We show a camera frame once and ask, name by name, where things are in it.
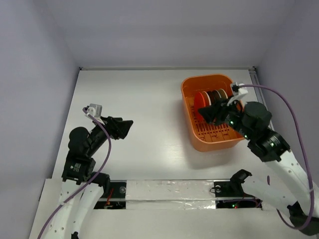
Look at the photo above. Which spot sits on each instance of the orange plastic dish rack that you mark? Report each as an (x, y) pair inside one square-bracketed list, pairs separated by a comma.
[(206, 137)]

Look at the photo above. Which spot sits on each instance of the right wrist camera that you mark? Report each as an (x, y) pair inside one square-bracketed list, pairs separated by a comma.
[(238, 92)]

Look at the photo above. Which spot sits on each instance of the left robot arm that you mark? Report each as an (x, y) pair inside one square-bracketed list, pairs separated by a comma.
[(82, 186)]

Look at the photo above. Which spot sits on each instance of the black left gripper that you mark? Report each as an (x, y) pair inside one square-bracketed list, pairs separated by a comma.
[(115, 126)]

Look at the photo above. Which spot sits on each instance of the dark brown plate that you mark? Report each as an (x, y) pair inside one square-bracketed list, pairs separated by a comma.
[(212, 95)]

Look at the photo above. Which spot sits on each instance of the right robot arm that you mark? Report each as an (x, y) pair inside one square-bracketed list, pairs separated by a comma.
[(301, 204)]

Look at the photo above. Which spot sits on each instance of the silver taped front bar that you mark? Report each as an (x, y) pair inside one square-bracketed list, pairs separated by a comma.
[(169, 195)]

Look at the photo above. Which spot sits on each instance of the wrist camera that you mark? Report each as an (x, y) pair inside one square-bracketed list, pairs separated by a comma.
[(238, 92), (95, 110)]

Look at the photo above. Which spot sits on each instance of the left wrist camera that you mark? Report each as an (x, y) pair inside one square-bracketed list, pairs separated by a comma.
[(95, 110)]

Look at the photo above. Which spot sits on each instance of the blue patterned plate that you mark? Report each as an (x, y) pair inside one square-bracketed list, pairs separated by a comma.
[(219, 96)]

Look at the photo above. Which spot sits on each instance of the cream plate with black motif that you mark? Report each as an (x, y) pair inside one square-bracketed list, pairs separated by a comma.
[(207, 98)]

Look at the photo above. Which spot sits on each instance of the white plate with red marks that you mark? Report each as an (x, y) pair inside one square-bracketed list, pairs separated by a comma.
[(224, 94)]

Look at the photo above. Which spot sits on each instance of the orange plate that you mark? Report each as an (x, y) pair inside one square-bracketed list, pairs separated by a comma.
[(198, 103)]

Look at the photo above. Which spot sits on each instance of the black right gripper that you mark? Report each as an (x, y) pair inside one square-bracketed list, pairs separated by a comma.
[(220, 113)]

